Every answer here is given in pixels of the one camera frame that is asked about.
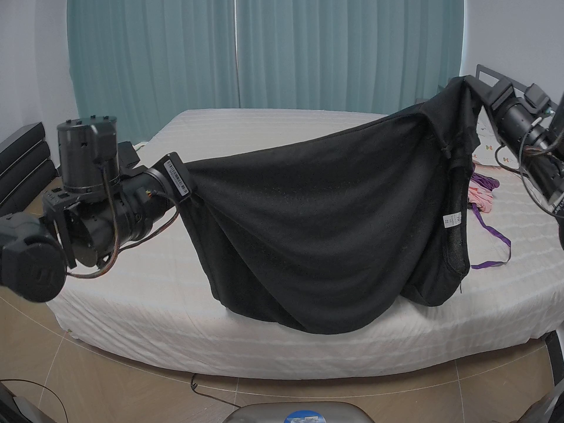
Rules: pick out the black chest of drawers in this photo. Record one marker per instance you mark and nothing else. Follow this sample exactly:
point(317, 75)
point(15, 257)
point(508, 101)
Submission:
point(22, 161)

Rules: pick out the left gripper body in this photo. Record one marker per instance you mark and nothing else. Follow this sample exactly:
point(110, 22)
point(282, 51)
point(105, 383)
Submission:
point(150, 201)

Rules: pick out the pink garment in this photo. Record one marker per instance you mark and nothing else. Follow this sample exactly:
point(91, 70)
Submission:
point(482, 198)

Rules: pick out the white printed pillow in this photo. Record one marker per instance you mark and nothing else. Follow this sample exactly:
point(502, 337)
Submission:
point(493, 150)

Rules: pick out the blue-green curtain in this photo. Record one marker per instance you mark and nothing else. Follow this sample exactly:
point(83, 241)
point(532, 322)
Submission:
point(154, 51)
point(343, 38)

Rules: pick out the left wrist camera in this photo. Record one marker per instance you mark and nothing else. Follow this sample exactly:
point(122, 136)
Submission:
point(128, 157)

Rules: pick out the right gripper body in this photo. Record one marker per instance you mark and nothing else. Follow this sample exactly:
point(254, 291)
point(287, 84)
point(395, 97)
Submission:
point(522, 121)

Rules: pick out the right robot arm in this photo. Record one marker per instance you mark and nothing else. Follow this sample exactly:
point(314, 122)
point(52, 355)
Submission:
point(546, 179)

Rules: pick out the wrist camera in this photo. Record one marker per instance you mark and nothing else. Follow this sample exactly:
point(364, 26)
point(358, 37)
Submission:
point(128, 157)
point(536, 97)

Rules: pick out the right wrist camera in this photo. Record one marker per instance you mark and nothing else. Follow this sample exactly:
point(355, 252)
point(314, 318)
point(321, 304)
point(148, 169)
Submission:
point(536, 97)

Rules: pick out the purple garment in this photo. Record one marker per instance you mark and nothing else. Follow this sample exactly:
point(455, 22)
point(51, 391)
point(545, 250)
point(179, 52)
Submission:
point(489, 229)

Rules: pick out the bed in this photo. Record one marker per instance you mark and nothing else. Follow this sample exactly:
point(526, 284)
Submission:
point(132, 315)

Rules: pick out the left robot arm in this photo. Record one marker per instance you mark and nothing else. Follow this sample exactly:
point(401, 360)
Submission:
point(88, 161)

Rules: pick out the black T-shirt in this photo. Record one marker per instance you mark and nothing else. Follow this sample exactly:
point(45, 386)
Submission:
point(317, 218)

